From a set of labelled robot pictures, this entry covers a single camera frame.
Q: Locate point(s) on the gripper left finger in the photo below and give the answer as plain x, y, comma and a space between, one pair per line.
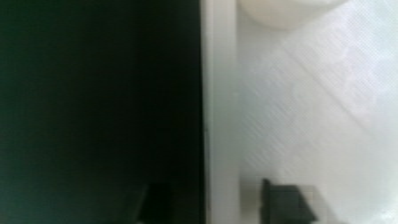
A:
155, 213

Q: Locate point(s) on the white square tabletop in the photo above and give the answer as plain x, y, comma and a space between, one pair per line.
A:
301, 108

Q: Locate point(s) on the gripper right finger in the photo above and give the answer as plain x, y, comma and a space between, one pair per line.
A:
285, 208

